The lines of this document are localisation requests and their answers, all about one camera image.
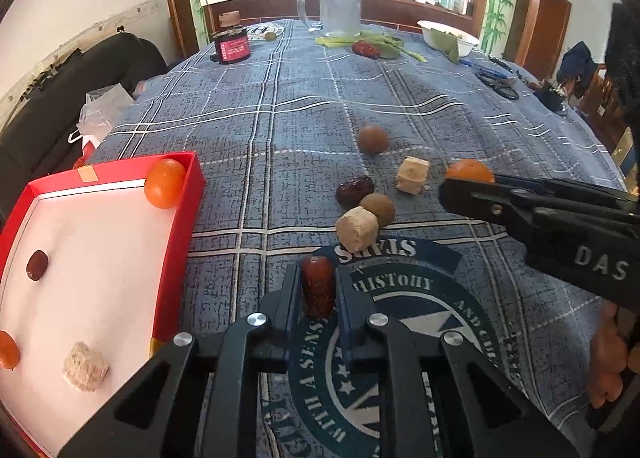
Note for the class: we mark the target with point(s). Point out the dark jar with red label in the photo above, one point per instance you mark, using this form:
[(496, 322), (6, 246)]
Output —
[(231, 45)]

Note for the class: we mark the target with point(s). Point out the clear plastic bag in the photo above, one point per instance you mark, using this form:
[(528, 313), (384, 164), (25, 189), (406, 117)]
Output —
[(100, 110)]

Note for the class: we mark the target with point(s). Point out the dark cloth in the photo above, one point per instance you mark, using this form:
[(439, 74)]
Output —
[(625, 62)]

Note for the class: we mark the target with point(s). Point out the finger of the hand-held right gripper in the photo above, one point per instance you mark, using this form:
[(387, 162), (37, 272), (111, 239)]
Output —
[(575, 188), (480, 203)]

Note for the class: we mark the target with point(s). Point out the dark blue bag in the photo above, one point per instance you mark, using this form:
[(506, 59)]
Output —
[(580, 65)]

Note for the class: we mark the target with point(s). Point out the pale beige food cube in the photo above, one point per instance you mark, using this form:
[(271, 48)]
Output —
[(356, 229), (85, 367), (413, 175)]

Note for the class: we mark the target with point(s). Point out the green vegetable stalks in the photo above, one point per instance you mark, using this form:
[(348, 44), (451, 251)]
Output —
[(340, 41)]

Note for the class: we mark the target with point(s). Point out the blue pen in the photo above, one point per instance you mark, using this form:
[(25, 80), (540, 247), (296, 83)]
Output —
[(487, 68)]

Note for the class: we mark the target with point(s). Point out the orange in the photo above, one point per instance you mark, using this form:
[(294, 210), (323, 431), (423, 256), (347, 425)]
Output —
[(7, 349), (469, 170), (165, 182)]

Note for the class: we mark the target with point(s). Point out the wooden chair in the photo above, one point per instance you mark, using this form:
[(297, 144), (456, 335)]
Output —
[(607, 97)]

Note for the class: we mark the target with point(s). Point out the white bowl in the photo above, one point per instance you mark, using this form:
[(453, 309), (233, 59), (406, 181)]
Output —
[(445, 30)]

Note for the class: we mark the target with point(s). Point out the brown longan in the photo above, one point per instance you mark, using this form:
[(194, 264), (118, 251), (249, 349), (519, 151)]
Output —
[(372, 139), (378, 209)]

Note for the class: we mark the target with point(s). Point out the black leather sofa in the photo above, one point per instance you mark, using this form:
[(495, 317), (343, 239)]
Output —
[(60, 102)]

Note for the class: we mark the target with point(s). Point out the black scissors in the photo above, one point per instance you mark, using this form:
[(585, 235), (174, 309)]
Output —
[(500, 83)]

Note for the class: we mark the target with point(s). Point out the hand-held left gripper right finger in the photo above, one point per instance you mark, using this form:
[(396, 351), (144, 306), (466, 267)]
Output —
[(350, 300)]

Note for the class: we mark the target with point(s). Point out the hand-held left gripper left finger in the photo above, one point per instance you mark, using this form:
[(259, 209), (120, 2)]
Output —
[(290, 290)]

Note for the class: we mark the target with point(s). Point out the brown wooden door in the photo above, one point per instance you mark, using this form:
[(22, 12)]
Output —
[(550, 27)]

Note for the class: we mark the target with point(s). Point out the green leaf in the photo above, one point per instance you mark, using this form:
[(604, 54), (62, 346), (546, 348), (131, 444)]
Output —
[(450, 48)]

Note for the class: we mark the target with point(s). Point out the red date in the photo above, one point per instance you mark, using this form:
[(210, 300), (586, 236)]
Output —
[(317, 288), (365, 48), (36, 265), (355, 192)]

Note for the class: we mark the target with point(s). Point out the glass mug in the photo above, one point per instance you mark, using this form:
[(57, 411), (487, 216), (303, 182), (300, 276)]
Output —
[(340, 0)]

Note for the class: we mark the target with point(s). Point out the red cardboard box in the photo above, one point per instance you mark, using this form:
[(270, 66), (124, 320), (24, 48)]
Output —
[(100, 263)]

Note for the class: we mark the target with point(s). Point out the person's right hand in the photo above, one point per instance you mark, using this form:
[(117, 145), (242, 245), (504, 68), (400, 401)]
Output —
[(607, 353)]

